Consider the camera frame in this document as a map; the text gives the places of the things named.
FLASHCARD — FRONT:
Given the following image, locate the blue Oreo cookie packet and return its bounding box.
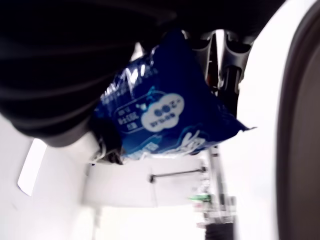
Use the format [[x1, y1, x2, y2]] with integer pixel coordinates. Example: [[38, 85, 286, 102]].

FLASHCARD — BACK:
[[91, 28, 258, 166]]

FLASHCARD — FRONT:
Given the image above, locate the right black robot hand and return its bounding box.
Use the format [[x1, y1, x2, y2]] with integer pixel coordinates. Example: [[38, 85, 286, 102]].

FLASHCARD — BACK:
[[0, 0, 286, 166]]

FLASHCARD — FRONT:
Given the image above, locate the round dark brown tray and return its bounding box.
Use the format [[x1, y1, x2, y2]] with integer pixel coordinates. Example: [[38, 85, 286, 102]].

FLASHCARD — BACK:
[[276, 0, 320, 240]]

